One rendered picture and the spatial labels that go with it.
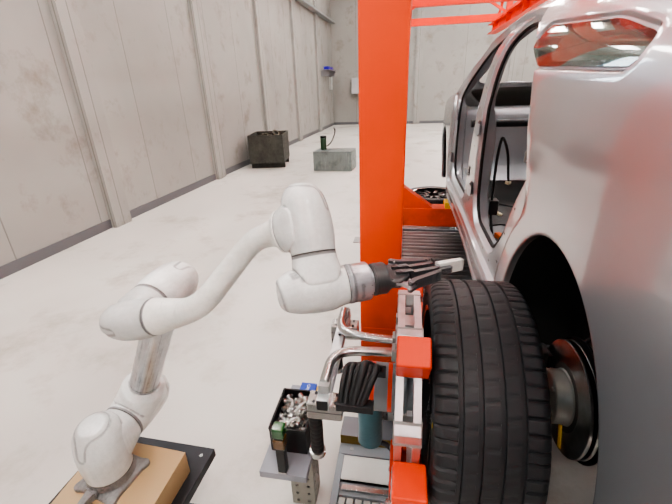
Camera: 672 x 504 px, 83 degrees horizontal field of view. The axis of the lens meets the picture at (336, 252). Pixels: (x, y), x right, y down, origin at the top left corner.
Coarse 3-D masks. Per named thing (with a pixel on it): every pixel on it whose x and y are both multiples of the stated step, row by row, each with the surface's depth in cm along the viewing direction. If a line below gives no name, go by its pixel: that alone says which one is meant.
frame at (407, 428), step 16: (400, 304) 105; (416, 304) 105; (400, 320) 98; (416, 320) 98; (416, 336) 92; (400, 384) 88; (416, 384) 88; (400, 400) 87; (416, 400) 87; (400, 416) 86; (416, 416) 86; (400, 432) 85; (416, 432) 84; (400, 448) 86; (416, 448) 85
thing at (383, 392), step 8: (392, 368) 111; (392, 376) 109; (376, 384) 108; (384, 384) 108; (392, 384) 107; (408, 384) 108; (376, 392) 108; (384, 392) 107; (392, 392) 107; (408, 392) 107; (376, 400) 108; (384, 400) 107; (392, 400) 107; (408, 400) 107; (376, 408) 109; (384, 408) 109; (392, 408) 108; (408, 408) 109
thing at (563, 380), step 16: (560, 352) 111; (576, 352) 101; (560, 368) 110; (576, 368) 101; (592, 368) 97; (560, 384) 103; (576, 384) 100; (592, 384) 96; (560, 400) 102; (576, 400) 100; (592, 400) 93; (560, 416) 102; (576, 416) 100; (592, 416) 92; (576, 432) 99; (592, 432) 93; (576, 448) 99; (592, 448) 95
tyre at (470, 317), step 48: (432, 288) 103; (480, 288) 100; (432, 336) 91; (480, 336) 86; (528, 336) 85; (432, 384) 88; (480, 384) 81; (528, 384) 80; (432, 432) 83; (480, 432) 79; (528, 432) 77; (432, 480) 82; (480, 480) 79; (528, 480) 77
